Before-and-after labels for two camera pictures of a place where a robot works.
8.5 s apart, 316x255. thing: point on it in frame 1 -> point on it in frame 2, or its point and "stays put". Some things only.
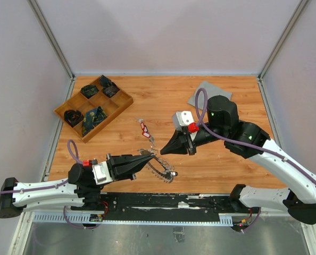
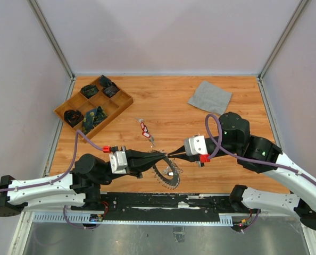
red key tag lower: (146, 134) stays put
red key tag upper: (143, 127) stays put
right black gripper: (179, 143) -> (181, 153)
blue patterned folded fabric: (92, 118) stays put
